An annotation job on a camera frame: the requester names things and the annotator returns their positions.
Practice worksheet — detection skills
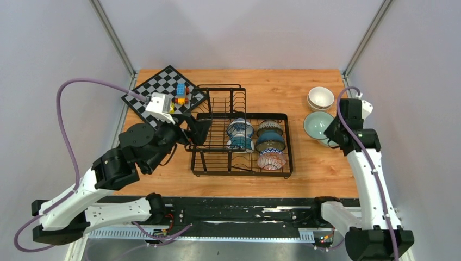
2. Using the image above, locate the white green striped bowl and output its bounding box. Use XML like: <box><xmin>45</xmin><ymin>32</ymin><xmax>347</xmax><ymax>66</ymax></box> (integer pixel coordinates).
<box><xmin>303</xmin><ymin>111</ymin><xmax>334</xmax><ymax>140</ymax></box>

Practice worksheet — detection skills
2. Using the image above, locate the cream white bowl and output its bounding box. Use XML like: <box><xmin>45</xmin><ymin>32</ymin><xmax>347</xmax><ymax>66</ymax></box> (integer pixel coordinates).
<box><xmin>307</xmin><ymin>86</ymin><xmax>335</xmax><ymax>111</ymax></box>

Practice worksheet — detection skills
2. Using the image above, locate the black wire dish rack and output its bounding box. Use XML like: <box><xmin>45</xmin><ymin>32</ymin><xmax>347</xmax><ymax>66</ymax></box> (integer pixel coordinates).
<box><xmin>186</xmin><ymin>84</ymin><xmax>293</xmax><ymax>178</ymax></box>

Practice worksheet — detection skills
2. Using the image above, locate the dark blue bowl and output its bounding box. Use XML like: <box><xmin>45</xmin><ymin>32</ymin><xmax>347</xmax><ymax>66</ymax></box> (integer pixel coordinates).
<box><xmin>255</xmin><ymin>130</ymin><xmax>286</xmax><ymax>152</ymax></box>

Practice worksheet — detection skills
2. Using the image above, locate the light green celadon bowl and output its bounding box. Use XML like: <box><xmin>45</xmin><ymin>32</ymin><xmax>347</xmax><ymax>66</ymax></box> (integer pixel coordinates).
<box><xmin>319</xmin><ymin>138</ymin><xmax>339</xmax><ymax>148</ymax></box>

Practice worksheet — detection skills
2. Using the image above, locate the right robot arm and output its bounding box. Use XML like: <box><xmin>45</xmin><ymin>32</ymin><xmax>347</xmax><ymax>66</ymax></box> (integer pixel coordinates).
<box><xmin>310</xmin><ymin>98</ymin><xmax>415</xmax><ymax>260</ymax></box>

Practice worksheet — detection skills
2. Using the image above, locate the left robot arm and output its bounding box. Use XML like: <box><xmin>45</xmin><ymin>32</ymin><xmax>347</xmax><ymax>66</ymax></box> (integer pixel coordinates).
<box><xmin>32</xmin><ymin>114</ymin><xmax>212</xmax><ymax>246</ymax></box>

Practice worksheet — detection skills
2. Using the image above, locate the yellow toy block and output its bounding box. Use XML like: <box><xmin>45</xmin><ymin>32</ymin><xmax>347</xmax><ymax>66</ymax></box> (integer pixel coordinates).
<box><xmin>169</xmin><ymin>103</ymin><xmax>175</xmax><ymax>114</ymax></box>

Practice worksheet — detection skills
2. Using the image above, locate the checkered board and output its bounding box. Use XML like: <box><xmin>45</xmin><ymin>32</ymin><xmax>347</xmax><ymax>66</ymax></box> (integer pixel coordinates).
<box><xmin>121</xmin><ymin>65</ymin><xmax>207</xmax><ymax>129</ymax></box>

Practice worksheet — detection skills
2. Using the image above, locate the blue floral white bowl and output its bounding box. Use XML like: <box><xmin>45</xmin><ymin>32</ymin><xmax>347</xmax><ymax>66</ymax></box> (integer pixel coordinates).
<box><xmin>226</xmin><ymin>117</ymin><xmax>254</xmax><ymax>138</ymax></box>

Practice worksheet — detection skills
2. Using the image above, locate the blue toy block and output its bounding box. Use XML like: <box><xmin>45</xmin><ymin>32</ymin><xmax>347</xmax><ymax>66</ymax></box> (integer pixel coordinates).
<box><xmin>174</xmin><ymin>83</ymin><xmax>190</xmax><ymax>105</ymax></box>

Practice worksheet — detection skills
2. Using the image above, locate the teal glazed bowl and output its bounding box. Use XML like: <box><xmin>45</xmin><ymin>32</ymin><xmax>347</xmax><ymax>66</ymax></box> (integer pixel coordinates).
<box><xmin>226</xmin><ymin>134</ymin><xmax>255</xmax><ymax>153</ymax></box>

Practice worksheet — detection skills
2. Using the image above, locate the brown patterned bowl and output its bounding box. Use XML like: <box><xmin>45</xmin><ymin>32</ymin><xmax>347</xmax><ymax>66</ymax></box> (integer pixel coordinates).
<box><xmin>257</xmin><ymin>120</ymin><xmax>283</xmax><ymax>136</ymax></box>

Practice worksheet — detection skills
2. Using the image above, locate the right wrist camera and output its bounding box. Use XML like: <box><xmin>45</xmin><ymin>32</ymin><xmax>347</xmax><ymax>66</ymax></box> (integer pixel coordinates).
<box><xmin>355</xmin><ymin>93</ymin><xmax>373</xmax><ymax>120</ymax></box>

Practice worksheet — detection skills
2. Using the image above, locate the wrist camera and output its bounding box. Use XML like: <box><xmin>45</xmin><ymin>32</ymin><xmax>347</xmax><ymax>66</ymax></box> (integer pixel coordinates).
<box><xmin>355</xmin><ymin>93</ymin><xmax>373</xmax><ymax>120</ymax></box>
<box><xmin>146</xmin><ymin>92</ymin><xmax>175</xmax><ymax>124</ymax></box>

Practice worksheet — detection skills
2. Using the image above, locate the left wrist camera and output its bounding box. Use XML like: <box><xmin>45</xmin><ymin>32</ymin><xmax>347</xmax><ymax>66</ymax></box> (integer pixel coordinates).
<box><xmin>146</xmin><ymin>92</ymin><xmax>175</xmax><ymax>124</ymax></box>

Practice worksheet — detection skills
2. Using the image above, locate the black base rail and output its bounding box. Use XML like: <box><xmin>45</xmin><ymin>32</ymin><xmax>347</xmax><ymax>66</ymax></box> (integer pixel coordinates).
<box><xmin>76</xmin><ymin>196</ymin><xmax>404</xmax><ymax>243</ymax></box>

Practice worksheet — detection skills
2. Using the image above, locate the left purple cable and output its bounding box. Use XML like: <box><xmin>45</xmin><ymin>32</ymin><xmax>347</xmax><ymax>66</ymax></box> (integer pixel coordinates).
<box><xmin>14</xmin><ymin>78</ymin><xmax>149</xmax><ymax>253</ymax></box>

